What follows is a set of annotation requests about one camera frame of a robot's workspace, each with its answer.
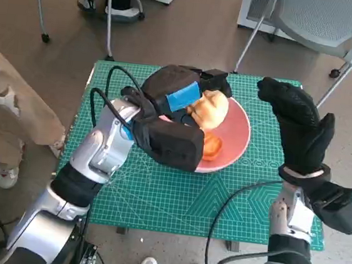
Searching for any white vented cabinet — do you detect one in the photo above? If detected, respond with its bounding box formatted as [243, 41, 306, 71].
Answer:
[236, 0, 299, 41]

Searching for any green cutting mat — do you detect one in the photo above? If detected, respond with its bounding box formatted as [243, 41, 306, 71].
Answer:
[49, 56, 341, 251]

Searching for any long black right arm cable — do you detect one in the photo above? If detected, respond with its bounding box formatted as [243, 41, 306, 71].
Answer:
[203, 173, 285, 264]

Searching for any long toy bread loaf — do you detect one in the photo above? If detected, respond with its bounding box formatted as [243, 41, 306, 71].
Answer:
[201, 132, 226, 162]

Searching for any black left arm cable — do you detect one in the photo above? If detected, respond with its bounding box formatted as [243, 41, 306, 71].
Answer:
[87, 63, 152, 133]

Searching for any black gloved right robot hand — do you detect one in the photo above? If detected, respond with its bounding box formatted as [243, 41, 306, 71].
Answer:
[247, 76, 340, 177]

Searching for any grey mesh office chair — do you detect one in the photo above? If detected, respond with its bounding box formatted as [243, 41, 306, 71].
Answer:
[229, 0, 352, 112]

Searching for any standing person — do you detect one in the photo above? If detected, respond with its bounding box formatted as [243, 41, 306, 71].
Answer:
[0, 39, 75, 195]

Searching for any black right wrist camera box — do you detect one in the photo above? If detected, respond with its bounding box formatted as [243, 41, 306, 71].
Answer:
[306, 179, 352, 236]

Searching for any round toy bread bun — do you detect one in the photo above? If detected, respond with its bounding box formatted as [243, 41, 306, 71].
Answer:
[184, 87, 231, 132]

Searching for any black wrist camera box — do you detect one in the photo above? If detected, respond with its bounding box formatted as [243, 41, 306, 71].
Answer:
[306, 179, 352, 236]
[127, 114, 207, 173]

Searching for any pink bowl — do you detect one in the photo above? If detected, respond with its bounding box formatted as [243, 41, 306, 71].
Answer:
[190, 93, 255, 178]

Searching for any black floor device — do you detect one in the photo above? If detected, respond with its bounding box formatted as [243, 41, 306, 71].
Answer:
[80, 241, 100, 264]

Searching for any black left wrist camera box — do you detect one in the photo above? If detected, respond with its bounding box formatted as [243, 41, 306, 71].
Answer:
[127, 114, 207, 173]

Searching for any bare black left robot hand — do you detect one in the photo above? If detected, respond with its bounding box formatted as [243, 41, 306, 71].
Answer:
[137, 61, 236, 132]

